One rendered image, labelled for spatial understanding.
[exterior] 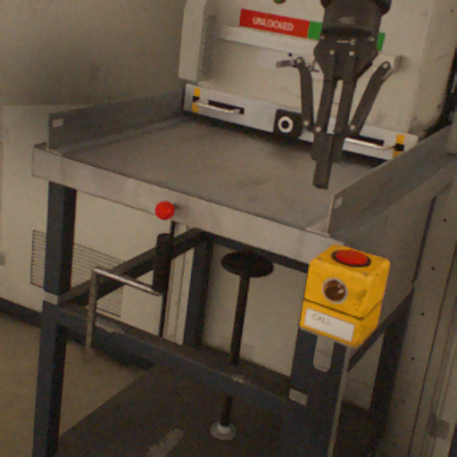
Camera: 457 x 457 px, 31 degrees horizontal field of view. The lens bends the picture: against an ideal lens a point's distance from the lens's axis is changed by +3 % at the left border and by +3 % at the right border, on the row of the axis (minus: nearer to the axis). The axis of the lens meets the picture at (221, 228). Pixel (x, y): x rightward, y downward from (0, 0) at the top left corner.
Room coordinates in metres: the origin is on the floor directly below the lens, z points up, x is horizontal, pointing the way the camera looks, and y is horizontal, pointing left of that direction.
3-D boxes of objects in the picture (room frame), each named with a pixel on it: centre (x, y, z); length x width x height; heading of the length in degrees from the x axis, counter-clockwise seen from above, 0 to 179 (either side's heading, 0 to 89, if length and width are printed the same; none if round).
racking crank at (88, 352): (1.30, 0.15, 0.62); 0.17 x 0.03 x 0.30; 63
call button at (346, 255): (0.94, -0.17, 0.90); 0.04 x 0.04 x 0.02
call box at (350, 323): (0.94, -0.17, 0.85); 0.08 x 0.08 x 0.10; 63
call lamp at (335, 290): (0.90, -0.15, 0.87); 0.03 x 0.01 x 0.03; 63
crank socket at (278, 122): (1.68, -0.11, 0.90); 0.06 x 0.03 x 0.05; 63
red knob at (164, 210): (1.26, 0.09, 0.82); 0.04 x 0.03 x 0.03; 153
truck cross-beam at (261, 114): (1.71, -0.13, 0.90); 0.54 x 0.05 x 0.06; 63
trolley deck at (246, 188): (1.59, -0.07, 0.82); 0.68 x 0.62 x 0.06; 153
